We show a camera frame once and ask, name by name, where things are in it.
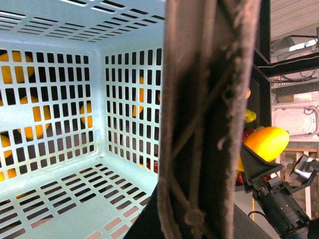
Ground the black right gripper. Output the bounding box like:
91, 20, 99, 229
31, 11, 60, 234
240, 144, 319, 239

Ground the light blue plastic basket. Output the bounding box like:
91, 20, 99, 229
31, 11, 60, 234
0, 0, 165, 239

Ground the brown basket handle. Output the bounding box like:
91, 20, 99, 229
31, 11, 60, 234
157, 0, 261, 239

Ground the yellow mango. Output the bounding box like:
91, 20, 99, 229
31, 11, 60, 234
243, 126, 290, 162

